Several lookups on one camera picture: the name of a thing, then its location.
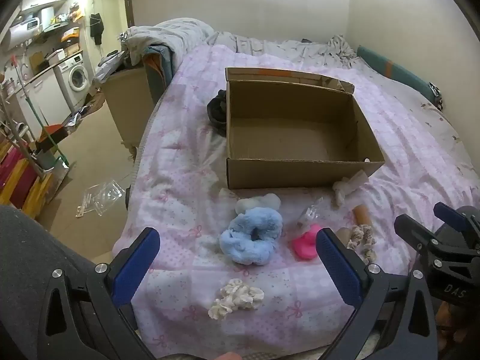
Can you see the white washing machine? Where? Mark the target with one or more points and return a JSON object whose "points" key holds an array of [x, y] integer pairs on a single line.
{"points": [[73, 78]]}

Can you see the cardboard box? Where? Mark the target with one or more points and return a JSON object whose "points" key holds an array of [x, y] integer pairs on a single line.
{"points": [[292, 135]]}

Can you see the black hanging garment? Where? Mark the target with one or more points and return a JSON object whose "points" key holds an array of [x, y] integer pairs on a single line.
{"points": [[96, 28]]}

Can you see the white water heater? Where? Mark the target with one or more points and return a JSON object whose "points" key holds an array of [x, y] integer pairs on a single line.
{"points": [[24, 32]]}

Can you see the tan cylinder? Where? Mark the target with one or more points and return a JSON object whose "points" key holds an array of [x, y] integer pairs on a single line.
{"points": [[362, 213]]}

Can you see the metal clip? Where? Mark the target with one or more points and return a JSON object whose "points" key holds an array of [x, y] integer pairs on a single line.
{"points": [[437, 95]]}

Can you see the pink printed bed sheet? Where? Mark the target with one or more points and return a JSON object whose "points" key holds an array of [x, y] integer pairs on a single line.
{"points": [[176, 180]]}

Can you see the pale fluffy scrunchie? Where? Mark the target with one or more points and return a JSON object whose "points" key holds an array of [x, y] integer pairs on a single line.
{"points": [[258, 201]]}

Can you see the orange box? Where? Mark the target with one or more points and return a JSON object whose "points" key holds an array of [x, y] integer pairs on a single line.
{"points": [[56, 130]]}

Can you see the dark cloth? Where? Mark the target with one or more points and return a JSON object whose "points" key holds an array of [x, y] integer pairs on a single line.
{"points": [[217, 112]]}

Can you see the large cardboard carton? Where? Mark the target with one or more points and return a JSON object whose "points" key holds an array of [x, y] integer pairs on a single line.
{"points": [[129, 105]]}

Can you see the grey patterned sheet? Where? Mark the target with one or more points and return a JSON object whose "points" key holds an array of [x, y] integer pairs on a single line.
{"points": [[285, 47]]}

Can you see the clear plastic packaging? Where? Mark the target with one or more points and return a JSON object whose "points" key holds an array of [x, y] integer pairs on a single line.
{"points": [[99, 198]]}

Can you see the beige patterned scrunchie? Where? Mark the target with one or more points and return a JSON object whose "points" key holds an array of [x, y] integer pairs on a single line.
{"points": [[362, 240]]}

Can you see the blue fluffy scrunchie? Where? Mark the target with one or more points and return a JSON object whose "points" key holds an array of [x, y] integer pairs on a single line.
{"points": [[247, 240]]}

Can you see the teal headboard cushion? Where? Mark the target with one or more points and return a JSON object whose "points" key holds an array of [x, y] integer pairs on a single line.
{"points": [[397, 71]]}

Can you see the yellow and red bins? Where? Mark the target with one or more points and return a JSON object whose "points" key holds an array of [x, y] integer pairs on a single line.
{"points": [[22, 183]]}

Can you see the pink soft toy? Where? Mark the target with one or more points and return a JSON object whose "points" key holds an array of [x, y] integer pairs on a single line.
{"points": [[305, 245]]}

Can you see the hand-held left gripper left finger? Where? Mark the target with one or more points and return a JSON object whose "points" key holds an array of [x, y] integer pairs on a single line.
{"points": [[135, 266]]}

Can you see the grey quilt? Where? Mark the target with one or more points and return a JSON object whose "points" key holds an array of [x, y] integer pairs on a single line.
{"points": [[168, 41]]}

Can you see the cream ruffled scrunchie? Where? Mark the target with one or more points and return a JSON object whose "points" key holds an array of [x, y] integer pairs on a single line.
{"points": [[234, 296]]}

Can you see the person's right hand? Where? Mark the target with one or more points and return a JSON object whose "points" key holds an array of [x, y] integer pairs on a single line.
{"points": [[450, 322]]}

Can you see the clear plastic packet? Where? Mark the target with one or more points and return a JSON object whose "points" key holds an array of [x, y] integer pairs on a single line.
{"points": [[309, 215]]}

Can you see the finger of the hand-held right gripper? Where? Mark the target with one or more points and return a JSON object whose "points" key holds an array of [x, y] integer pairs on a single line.
{"points": [[416, 232], [452, 215]]}

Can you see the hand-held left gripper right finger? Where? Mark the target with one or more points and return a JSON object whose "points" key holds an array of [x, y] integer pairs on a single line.
{"points": [[337, 266]]}

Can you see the dark brown door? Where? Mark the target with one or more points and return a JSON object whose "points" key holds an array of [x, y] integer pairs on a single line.
{"points": [[129, 2]]}

